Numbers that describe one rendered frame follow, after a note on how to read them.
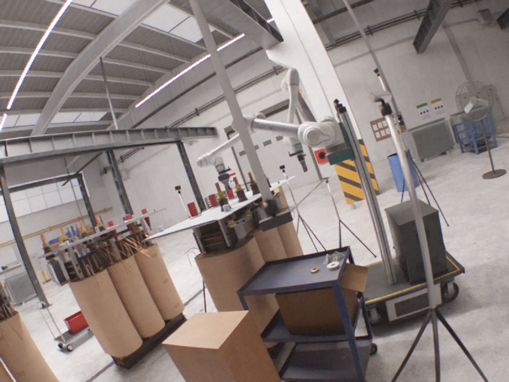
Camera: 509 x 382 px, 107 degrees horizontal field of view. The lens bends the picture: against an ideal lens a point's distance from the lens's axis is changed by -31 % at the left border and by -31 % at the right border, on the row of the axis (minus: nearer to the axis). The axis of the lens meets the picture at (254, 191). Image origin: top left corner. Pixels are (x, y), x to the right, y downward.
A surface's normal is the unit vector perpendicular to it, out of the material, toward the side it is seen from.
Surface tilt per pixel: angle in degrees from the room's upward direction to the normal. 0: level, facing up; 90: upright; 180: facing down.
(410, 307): 90
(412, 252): 90
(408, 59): 90
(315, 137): 92
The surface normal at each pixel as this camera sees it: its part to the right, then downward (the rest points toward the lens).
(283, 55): -0.41, 0.20
